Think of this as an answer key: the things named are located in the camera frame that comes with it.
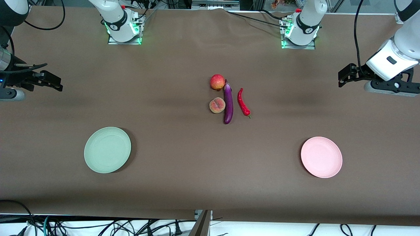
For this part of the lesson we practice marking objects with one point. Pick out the large table cover cloth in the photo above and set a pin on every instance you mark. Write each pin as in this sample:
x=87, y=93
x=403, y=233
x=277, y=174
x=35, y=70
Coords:
x=197, y=164

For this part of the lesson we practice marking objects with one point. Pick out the aluminium corner profile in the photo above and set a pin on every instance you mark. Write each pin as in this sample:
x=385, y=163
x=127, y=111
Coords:
x=399, y=18

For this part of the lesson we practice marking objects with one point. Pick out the metal table frame post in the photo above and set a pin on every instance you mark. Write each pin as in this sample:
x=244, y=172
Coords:
x=200, y=224

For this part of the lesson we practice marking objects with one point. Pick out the pale pink peach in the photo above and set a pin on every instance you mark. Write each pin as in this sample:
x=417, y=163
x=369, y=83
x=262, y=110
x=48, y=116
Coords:
x=217, y=105

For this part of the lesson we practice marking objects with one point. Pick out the light green plate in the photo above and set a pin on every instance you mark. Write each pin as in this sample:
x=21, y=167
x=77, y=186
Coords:
x=107, y=150

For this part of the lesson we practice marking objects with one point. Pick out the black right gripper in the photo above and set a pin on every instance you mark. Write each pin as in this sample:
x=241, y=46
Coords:
x=17, y=77

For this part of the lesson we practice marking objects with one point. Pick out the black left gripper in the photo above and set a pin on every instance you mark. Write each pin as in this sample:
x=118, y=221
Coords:
x=358, y=74

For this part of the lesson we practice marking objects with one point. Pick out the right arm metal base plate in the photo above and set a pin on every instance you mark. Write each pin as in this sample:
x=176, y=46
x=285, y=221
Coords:
x=131, y=42

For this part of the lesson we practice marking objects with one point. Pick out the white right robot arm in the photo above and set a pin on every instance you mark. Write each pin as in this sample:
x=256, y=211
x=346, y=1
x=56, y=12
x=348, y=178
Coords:
x=115, y=16

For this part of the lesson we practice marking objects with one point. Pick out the red apple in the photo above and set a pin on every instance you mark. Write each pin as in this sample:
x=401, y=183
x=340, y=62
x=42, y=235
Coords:
x=217, y=82

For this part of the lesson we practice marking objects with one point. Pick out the pink plate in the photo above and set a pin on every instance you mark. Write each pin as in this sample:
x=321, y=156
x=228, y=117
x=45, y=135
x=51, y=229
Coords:
x=321, y=157

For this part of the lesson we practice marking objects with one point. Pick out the red chili pepper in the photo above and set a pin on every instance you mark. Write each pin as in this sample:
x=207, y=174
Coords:
x=243, y=105

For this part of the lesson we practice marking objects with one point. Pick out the aluminium frame bracket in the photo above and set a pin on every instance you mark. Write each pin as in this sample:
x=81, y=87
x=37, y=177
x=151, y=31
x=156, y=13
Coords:
x=215, y=5

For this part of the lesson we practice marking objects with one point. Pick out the orange red background clutter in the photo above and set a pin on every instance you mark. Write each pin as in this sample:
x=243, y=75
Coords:
x=279, y=4

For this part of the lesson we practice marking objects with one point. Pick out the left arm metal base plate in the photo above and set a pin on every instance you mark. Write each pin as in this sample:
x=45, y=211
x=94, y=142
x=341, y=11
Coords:
x=310, y=47

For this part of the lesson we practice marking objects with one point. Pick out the purple eggplant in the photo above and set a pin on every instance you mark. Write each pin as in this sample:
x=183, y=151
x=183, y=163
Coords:
x=228, y=105

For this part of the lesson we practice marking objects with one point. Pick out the black power plug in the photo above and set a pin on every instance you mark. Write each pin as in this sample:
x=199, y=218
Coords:
x=178, y=229

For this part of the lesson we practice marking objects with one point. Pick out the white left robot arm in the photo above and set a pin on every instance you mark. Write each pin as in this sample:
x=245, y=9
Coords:
x=403, y=49

